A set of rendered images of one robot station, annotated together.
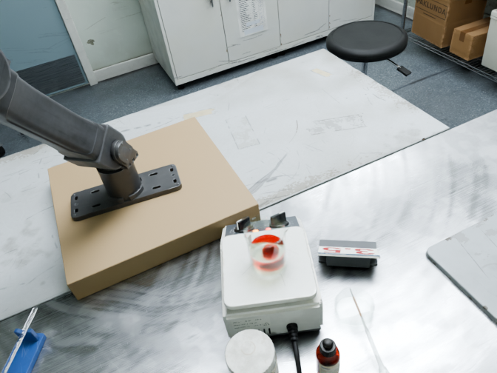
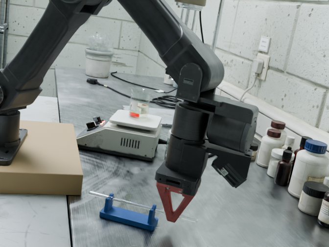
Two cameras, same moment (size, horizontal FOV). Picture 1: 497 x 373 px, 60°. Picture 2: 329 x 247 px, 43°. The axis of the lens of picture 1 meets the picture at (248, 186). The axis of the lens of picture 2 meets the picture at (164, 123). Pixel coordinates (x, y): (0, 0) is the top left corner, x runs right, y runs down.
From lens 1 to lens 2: 1.07 m
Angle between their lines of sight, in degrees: 79
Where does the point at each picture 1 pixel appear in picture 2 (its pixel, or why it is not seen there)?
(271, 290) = (153, 120)
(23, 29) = not seen: outside the picture
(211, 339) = (146, 165)
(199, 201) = (49, 132)
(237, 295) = (152, 125)
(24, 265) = (8, 214)
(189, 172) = not seen: hidden behind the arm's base
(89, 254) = (59, 165)
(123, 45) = not seen: outside the picture
